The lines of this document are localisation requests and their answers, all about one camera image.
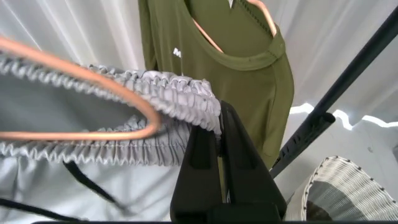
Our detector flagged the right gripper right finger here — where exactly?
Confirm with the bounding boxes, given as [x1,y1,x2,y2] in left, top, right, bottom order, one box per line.
[219,101,287,215]

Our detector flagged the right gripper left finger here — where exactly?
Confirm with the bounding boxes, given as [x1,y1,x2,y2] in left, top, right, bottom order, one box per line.
[170,124,224,222]

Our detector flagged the pale grey shorts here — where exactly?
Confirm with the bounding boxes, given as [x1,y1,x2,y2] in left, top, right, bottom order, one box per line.
[0,51,223,222]

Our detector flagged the white laundry basket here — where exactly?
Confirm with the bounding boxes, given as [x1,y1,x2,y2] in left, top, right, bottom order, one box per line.
[284,155,398,222]

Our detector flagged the pink clothes hanger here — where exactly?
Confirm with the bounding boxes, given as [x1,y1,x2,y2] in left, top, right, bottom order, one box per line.
[192,0,278,54]
[0,35,162,142]

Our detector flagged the black clothes rack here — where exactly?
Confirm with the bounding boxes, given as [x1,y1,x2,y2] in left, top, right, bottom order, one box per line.
[269,6,398,180]

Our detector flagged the green long-sleeved shirt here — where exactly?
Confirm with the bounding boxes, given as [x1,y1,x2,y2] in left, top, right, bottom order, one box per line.
[138,0,295,170]

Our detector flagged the white curtain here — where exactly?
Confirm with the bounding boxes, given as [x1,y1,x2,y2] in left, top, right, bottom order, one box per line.
[0,0,398,128]

